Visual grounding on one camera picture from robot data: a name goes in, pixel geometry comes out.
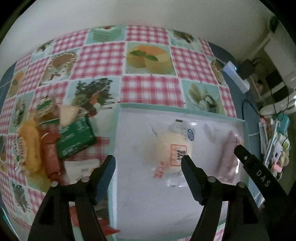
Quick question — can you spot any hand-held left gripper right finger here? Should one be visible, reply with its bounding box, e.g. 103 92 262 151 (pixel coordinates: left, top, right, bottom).
181 154 270 241

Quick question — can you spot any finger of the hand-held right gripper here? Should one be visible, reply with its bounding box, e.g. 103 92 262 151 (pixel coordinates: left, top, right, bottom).
233 144 292 224

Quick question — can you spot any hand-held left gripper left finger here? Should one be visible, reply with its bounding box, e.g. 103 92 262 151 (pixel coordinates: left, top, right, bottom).
28 155 116 241

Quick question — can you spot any pink snack packet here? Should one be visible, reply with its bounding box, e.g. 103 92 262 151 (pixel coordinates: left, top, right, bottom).
217 129 246 184

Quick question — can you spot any pale bun packet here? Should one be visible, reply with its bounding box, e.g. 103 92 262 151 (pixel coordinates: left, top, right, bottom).
148 118 202 189

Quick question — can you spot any white tray with teal rim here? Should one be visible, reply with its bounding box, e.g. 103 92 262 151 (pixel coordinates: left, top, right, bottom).
108 103 264 241

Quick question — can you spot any red patterned snack packet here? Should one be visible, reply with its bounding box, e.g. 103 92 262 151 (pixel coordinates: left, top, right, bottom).
69 204 121 241

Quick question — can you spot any yellow snack packet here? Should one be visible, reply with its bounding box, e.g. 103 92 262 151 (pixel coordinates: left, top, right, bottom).
13 118 43 175

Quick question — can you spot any white snack packet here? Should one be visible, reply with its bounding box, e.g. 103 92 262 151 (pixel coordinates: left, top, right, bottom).
62 159 100 184

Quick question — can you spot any silver foil packet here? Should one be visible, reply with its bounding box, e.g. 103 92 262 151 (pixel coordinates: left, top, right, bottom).
258 118 278 163

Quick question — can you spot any pile of assorted small items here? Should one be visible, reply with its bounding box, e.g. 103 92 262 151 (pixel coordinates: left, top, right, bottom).
258 113 291 181

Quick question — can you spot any red sausage packet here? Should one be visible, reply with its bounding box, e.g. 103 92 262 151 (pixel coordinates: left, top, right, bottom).
40 132 63 181

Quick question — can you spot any cream jelly cup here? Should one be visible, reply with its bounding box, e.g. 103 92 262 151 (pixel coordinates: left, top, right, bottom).
58 104 80 128

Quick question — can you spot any green label snack packet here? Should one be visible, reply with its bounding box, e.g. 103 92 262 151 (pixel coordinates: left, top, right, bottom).
35 97 59 124

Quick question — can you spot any white power strip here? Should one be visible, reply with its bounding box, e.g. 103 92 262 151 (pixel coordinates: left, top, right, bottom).
222 61 250 92

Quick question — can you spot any black power adapter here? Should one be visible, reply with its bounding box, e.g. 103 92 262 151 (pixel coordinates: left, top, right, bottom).
238 59 255 79

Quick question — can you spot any checkered printed tablecloth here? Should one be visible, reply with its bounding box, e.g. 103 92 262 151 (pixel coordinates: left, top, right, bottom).
0 24 238 241

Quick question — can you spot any white shelf unit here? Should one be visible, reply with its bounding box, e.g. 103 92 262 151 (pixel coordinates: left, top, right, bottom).
261 20 296 110

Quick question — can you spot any black cable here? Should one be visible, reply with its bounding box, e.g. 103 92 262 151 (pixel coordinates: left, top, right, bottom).
241 98 261 130

